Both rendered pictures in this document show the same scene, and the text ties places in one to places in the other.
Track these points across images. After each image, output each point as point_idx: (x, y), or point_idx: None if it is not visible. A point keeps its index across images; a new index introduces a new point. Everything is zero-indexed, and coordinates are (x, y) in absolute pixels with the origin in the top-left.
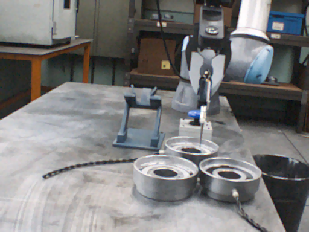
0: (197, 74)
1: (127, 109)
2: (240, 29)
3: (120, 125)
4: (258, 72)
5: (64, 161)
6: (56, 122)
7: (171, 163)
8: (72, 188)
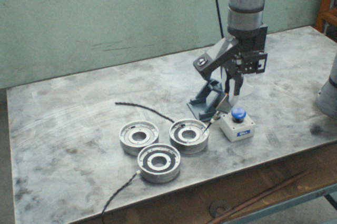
0: (224, 85)
1: (206, 84)
2: None
3: None
4: None
5: (142, 99)
6: None
7: (156, 133)
8: (112, 115)
